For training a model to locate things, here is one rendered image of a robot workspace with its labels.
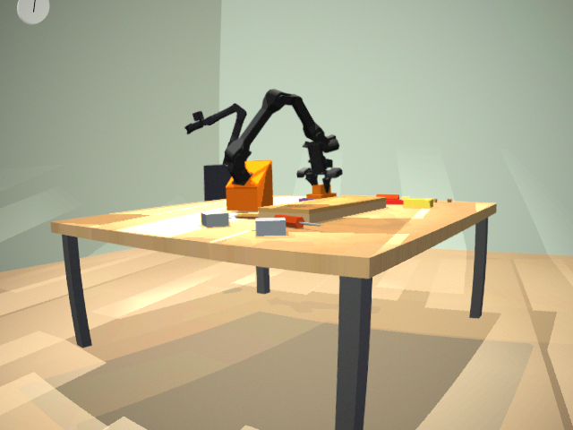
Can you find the yellow rectangular block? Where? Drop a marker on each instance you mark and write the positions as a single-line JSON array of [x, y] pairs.
[[424, 203]]

